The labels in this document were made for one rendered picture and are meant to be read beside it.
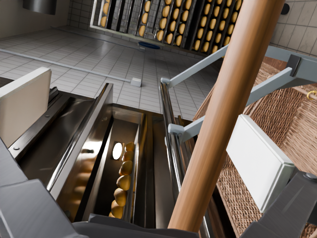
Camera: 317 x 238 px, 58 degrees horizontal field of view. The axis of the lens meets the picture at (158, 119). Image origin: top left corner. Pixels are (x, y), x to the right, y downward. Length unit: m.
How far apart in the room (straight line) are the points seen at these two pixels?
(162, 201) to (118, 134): 0.87
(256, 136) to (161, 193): 0.98
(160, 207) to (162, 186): 0.12
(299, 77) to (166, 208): 0.64
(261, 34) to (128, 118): 1.63
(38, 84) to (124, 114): 1.66
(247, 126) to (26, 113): 0.13
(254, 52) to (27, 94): 0.16
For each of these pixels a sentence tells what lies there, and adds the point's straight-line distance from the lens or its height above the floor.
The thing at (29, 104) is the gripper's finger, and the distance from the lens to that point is 0.17.
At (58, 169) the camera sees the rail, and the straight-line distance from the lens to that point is 0.86.
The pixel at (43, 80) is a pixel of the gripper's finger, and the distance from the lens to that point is 0.19.
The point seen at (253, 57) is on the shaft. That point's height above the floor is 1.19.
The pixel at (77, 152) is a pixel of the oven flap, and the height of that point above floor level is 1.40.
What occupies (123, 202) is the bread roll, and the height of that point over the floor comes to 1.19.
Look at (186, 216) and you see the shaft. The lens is 0.29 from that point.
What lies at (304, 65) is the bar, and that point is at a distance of 0.68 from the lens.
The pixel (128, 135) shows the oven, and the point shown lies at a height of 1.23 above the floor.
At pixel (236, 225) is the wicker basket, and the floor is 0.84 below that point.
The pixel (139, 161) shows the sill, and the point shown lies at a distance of 1.26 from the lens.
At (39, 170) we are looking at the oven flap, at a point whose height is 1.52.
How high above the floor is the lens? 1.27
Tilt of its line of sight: 7 degrees down
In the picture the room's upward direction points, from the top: 77 degrees counter-clockwise
